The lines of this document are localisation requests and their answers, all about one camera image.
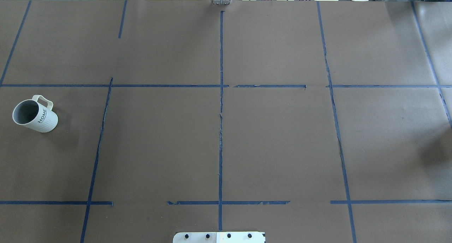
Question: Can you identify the white ribbed HOME mug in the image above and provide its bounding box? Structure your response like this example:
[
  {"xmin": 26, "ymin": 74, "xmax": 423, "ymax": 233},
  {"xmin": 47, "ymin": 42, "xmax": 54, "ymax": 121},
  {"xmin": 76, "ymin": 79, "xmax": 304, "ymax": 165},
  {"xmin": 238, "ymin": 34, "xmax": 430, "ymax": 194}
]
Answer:
[{"xmin": 12, "ymin": 95, "xmax": 58, "ymax": 132}]

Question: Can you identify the white pillar with base plate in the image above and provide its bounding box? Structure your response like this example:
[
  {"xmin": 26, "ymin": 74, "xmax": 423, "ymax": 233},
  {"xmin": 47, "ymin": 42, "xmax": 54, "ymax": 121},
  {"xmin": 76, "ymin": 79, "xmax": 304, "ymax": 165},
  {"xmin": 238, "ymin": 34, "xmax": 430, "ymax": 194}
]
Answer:
[{"xmin": 173, "ymin": 231, "xmax": 266, "ymax": 243}]

